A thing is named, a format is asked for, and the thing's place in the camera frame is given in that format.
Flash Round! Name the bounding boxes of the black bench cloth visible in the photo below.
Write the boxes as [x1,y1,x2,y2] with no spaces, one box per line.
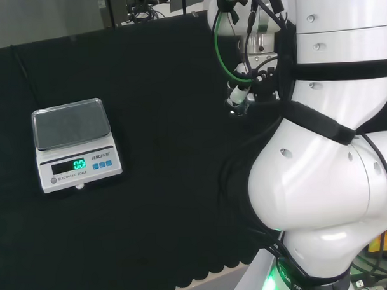
[0,4,387,290]

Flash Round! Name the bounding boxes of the tangled black cable bundle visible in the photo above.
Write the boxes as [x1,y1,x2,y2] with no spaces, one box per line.
[126,0,165,25]

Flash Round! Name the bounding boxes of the yellow stop button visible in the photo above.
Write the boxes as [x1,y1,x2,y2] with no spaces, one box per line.
[366,228,387,258]

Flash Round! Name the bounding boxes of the green cable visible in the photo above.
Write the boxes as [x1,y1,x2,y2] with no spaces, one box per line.
[212,0,254,86]

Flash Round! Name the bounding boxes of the black balance power cable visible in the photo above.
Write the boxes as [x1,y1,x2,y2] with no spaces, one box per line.
[10,43,42,109]

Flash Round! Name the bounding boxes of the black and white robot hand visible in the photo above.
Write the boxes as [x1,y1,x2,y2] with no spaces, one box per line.
[224,52,282,117]

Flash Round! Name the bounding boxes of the white electronic balance steel pan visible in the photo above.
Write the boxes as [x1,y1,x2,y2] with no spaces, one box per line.
[31,96,125,195]

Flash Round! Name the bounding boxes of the small clear glass beaker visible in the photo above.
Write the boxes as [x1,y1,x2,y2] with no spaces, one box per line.
[225,97,250,118]

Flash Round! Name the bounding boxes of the dark panel on pole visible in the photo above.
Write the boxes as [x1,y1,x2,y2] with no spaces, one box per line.
[170,0,206,16]

